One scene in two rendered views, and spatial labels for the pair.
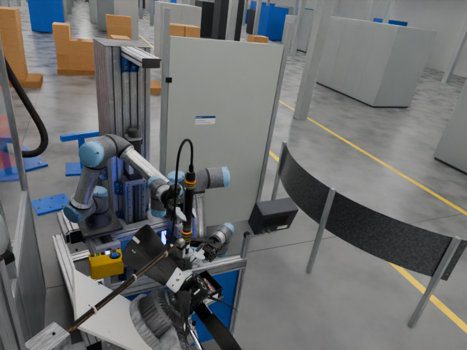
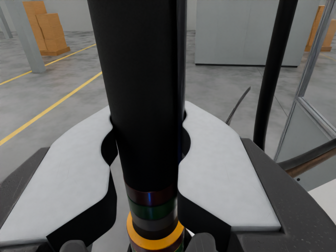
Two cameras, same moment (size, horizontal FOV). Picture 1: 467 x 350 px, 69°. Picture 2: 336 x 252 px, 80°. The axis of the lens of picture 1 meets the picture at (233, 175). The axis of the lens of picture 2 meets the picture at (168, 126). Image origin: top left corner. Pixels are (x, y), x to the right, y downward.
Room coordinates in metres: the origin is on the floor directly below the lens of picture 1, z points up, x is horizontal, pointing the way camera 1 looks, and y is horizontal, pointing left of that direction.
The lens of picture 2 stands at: (1.20, 0.23, 1.59)
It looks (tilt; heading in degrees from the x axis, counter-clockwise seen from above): 33 degrees down; 217
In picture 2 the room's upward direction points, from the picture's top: 2 degrees counter-clockwise
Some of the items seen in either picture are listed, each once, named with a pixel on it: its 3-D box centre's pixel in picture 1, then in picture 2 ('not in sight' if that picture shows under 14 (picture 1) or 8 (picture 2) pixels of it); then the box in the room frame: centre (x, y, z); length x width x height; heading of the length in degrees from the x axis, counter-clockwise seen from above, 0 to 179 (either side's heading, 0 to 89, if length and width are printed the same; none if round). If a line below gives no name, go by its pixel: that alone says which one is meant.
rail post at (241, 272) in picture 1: (233, 307); not in sight; (1.70, -0.13, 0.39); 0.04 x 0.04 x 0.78; 28
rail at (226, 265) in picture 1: (178, 276); not in sight; (1.50, 0.24, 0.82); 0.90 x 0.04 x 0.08; 118
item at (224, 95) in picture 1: (220, 136); not in sight; (3.17, 0.18, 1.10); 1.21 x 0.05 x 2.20; 118
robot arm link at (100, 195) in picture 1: (96, 198); not in sight; (1.63, 0.77, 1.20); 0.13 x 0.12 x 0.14; 161
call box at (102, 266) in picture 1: (106, 264); not in sight; (1.31, 0.59, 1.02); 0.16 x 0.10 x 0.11; 118
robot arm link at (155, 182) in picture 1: (158, 187); not in sight; (1.35, 0.34, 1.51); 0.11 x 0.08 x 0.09; 39
